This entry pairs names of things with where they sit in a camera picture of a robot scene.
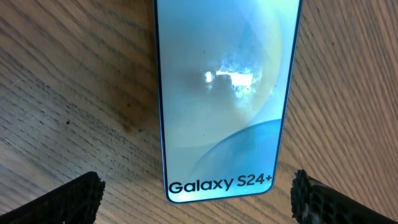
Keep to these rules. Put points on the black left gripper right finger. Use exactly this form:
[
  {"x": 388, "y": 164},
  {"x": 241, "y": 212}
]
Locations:
[{"x": 316, "y": 203}]

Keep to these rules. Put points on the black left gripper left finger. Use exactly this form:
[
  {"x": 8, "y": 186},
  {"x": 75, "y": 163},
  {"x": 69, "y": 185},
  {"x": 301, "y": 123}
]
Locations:
[{"x": 74, "y": 202}]

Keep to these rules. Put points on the blue Galaxy smartphone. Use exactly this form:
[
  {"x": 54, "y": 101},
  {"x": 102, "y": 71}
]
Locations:
[{"x": 224, "y": 70}]

